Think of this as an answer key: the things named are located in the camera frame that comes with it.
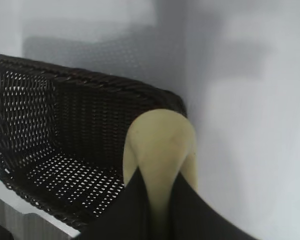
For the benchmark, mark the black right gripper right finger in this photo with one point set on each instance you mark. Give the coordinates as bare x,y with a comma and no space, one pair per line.
197,225

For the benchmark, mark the dark brown wicker basket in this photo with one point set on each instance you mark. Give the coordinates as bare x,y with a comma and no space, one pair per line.
77,112

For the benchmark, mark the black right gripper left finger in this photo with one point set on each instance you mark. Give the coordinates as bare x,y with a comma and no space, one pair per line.
125,220

